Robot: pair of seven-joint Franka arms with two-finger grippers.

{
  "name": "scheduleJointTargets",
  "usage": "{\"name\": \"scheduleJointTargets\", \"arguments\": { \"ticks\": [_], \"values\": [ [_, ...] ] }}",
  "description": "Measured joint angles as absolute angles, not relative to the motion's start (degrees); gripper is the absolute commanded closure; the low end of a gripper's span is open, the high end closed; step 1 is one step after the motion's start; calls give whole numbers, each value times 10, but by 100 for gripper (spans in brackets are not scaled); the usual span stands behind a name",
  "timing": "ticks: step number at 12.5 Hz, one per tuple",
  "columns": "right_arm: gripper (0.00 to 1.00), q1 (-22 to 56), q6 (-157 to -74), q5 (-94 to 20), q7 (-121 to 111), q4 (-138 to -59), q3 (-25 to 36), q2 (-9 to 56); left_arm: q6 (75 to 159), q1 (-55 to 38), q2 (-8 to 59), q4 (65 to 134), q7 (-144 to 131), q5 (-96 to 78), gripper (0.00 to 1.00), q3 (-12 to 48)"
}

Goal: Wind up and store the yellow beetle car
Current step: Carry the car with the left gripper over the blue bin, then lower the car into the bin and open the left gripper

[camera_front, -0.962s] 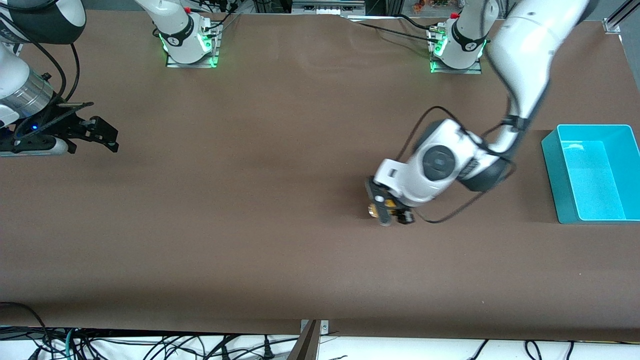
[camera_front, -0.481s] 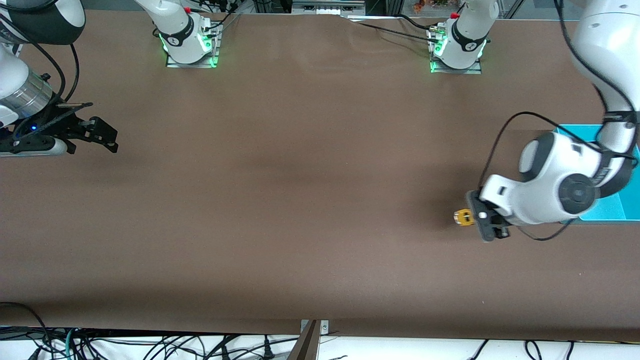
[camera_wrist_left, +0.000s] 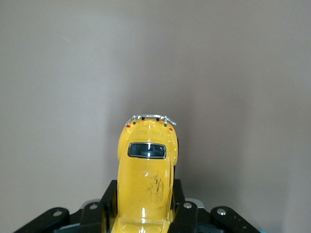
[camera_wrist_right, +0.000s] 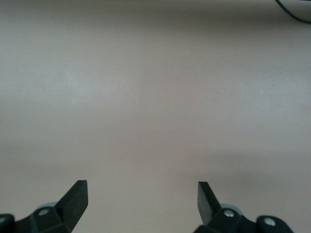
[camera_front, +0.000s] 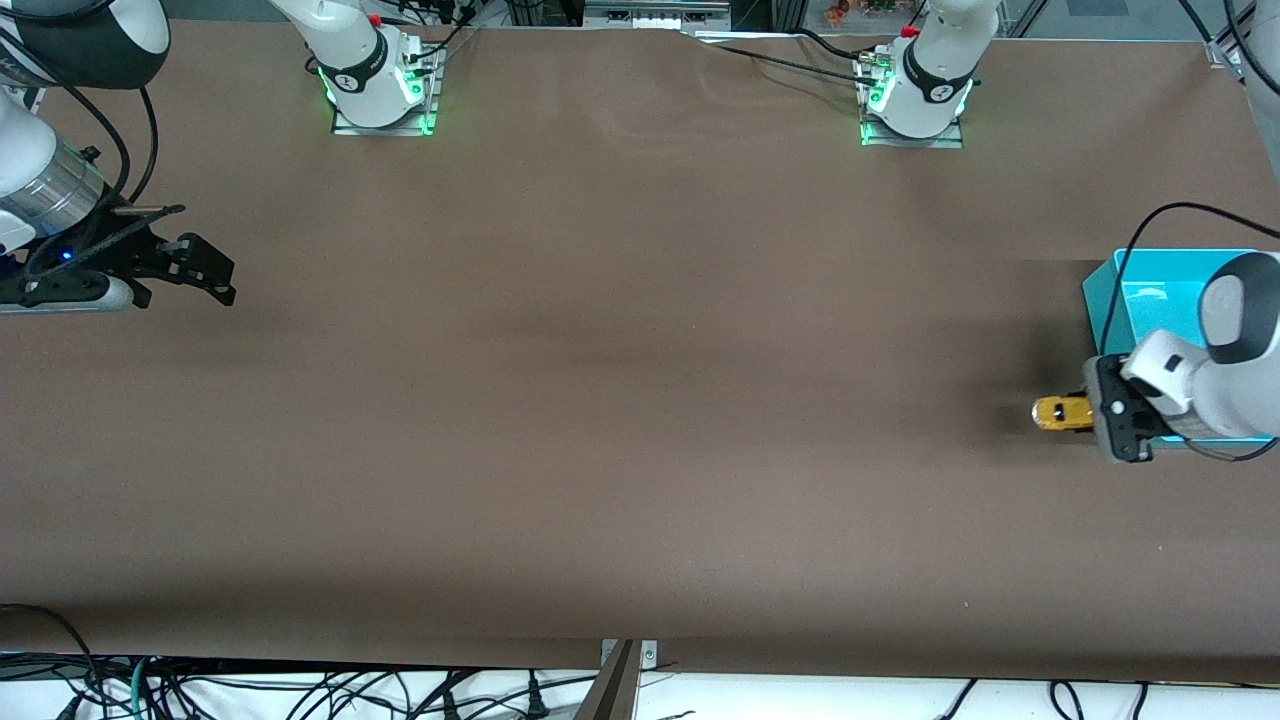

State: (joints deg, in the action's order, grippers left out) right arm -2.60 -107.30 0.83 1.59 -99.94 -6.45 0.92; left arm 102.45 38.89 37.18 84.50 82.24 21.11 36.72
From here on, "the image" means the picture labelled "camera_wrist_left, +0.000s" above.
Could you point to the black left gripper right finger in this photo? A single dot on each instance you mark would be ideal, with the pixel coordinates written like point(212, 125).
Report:
point(184, 218)

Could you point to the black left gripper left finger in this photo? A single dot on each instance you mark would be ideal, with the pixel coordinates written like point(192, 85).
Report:
point(97, 218)

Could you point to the yellow beetle toy car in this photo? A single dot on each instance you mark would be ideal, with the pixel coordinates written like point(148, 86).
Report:
point(143, 174)

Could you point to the brown table cover sheet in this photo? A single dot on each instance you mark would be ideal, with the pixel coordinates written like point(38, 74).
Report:
point(73, 72)

